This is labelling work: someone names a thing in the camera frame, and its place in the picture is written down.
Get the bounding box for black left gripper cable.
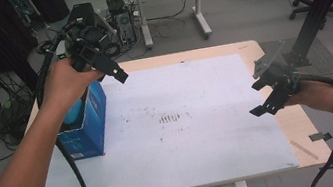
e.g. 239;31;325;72
24;21;98;187

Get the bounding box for grey floor mat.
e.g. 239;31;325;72
259;31;333;99

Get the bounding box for person's left hand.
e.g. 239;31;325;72
37;51;110;116

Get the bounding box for black tape strip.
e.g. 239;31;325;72
308;130;333;145

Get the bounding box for blue cardboard box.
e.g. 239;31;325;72
48;79;116;164

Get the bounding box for open computer tower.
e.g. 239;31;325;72
104;0;140;51

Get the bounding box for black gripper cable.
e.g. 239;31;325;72
24;21;98;187
289;68;333;187

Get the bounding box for person's right hand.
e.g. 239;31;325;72
283;76;333;120

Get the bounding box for thin black floor cable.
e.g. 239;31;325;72
143;0;194;41

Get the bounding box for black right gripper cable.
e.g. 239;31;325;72
289;68;333;187

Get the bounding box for black computer tower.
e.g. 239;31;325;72
68;1;100;26

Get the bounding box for black office chair base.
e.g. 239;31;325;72
286;0;333;28

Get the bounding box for pale thin strip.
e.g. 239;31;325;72
289;136;320;164

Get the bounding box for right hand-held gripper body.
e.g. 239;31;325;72
247;38;304;103

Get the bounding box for small grey power supply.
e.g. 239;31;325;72
54;41;70;62

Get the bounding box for white table mat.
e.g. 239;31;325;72
20;46;302;187

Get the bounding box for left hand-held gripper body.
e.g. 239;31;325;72
60;10;124;74

